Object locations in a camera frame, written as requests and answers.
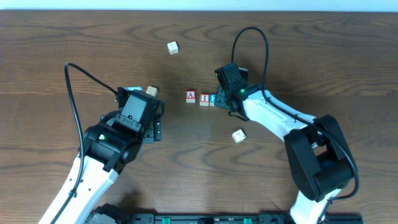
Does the red letter A wooden block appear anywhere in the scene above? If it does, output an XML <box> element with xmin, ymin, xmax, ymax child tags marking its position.
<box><xmin>185</xmin><ymin>90</ymin><xmax>196</xmax><ymax>103</ymax></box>

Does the red letter I wooden block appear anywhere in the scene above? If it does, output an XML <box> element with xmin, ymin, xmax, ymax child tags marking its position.
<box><xmin>200</xmin><ymin>93</ymin><xmax>210</xmax><ymax>106</ymax></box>

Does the black camera cable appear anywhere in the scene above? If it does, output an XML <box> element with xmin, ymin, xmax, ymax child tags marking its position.
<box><xmin>49</xmin><ymin>62</ymin><xmax>119</xmax><ymax>224</ymax></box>
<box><xmin>231</xmin><ymin>26</ymin><xmax>360</xmax><ymax>218</ymax></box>

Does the blue number 2 wooden block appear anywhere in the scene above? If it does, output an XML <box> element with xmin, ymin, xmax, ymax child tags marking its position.
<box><xmin>210</xmin><ymin>94</ymin><xmax>216</xmax><ymax>106</ymax></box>

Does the plain wooden block far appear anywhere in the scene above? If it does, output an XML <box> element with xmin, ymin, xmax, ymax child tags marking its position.
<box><xmin>167</xmin><ymin>41</ymin><xmax>179</xmax><ymax>55</ymax></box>

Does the black right camera cable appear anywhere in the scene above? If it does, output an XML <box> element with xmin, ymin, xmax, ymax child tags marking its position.
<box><xmin>231</xmin><ymin>26</ymin><xmax>360</xmax><ymax>218</ymax></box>

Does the tilted wooden block red dot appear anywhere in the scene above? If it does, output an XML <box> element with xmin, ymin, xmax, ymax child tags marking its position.
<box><xmin>232</xmin><ymin>129</ymin><xmax>246</xmax><ymax>144</ymax></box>

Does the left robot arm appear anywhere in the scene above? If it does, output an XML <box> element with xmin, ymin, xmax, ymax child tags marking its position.
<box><xmin>39</xmin><ymin>111</ymin><xmax>162</xmax><ymax>224</ymax></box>

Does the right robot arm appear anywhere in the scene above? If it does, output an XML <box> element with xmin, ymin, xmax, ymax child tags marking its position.
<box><xmin>215</xmin><ymin>83</ymin><xmax>359</xmax><ymax>223</ymax></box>

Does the green-edged animal picture wooden block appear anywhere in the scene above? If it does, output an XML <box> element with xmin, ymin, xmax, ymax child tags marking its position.
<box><xmin>146</xmin><ymin>86</ymin><xmax>158</xmax><ymax>97</ymax></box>

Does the black left camera cable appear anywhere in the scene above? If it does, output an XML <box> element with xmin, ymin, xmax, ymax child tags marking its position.
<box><xmin>49</xmin><ymin>62</ymin><xmax>119</xmax><ymax>224</ymax></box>

